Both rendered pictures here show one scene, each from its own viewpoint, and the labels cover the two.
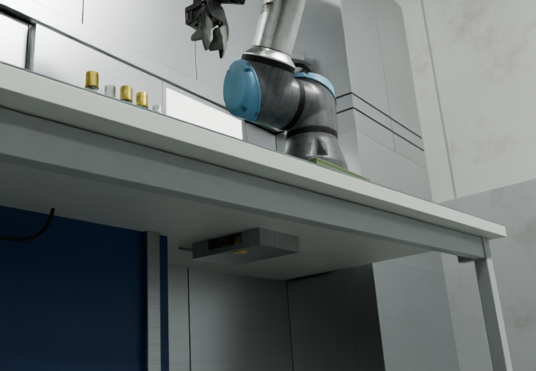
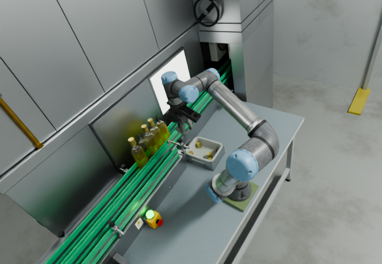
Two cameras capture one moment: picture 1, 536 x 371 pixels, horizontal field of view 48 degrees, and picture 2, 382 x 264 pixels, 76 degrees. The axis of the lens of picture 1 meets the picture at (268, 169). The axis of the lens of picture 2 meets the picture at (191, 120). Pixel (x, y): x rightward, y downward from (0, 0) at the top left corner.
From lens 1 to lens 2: 1.72 m
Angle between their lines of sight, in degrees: 58
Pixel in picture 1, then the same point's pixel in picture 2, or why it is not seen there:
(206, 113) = (169, 67)
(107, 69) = (126, 104)
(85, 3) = (99, 79)
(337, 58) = not seen: outside the picture
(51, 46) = (103, 125)
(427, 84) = not seen: outside the picture
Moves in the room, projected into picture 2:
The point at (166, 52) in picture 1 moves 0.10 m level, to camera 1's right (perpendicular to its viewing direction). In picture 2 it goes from (142, 53) to (157, 50)
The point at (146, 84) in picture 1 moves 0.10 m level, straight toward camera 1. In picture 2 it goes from (142, 89) to (144, 97)
